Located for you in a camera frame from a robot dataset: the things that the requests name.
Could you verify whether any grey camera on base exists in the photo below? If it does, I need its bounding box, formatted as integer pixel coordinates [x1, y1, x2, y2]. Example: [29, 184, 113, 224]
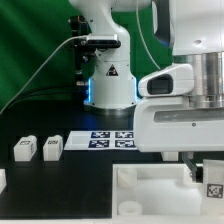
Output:
[86, 34, 121, 49]

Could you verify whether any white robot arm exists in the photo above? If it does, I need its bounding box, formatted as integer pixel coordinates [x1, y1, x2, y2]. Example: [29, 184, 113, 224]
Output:
[69, 0, 224, 163]

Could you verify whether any white square tabletop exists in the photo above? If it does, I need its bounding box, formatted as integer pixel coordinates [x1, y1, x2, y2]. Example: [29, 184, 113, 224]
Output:
[110, 163, 224, 221]

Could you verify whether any white marker base sheet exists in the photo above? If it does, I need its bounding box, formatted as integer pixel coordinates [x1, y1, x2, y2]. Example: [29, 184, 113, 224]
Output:
[64, 130, 136, 150]

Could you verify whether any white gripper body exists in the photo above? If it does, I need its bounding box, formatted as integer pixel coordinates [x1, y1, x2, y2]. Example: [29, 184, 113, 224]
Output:
[133, 97, 224, 152]

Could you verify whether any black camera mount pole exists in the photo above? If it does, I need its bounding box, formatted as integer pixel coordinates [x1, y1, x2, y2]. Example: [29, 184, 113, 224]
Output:
[68, 15, 89, 100]

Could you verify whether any black cable bundle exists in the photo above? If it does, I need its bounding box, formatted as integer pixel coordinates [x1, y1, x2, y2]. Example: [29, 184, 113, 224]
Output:
[0, 84, 84, 116]

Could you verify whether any white camera cable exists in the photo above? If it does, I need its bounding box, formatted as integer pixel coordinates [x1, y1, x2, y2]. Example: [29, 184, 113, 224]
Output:
[0, 34, 88, 115]

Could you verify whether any white left obstacle piece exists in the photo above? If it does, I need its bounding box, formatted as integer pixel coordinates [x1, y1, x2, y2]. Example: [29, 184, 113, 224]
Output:
[0, 169, 7, 194]

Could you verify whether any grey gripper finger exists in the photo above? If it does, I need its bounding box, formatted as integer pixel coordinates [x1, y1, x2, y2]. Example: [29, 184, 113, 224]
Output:
[182, 152, 203, 183]

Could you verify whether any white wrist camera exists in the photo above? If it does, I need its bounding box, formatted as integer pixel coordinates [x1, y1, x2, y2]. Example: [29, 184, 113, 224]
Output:
[138, 63, 194, 97]

